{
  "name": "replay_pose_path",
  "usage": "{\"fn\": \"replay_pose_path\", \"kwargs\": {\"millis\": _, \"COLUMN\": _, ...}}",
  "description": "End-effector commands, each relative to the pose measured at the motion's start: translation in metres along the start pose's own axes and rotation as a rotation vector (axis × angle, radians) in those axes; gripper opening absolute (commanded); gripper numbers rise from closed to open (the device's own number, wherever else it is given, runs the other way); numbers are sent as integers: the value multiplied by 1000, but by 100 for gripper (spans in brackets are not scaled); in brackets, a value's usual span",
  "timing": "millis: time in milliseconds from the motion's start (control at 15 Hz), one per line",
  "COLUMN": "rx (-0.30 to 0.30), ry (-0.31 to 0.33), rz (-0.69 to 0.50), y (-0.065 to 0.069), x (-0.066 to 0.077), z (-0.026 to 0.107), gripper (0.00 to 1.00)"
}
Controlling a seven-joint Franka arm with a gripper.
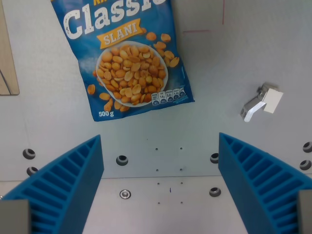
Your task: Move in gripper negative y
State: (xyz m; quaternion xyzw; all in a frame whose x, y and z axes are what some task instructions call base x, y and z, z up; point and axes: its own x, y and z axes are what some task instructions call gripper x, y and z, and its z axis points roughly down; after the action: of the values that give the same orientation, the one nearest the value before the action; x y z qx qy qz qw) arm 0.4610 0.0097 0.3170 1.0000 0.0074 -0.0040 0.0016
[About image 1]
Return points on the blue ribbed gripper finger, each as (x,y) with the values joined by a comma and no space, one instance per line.
(258,180)
(61,185)

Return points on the silver bolt head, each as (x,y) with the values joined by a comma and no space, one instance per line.
(125,194)

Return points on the blue salted peanuts bag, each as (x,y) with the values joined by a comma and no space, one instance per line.
(124,57)

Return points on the small grey metal bracket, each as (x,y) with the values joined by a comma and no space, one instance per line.
(262,102)

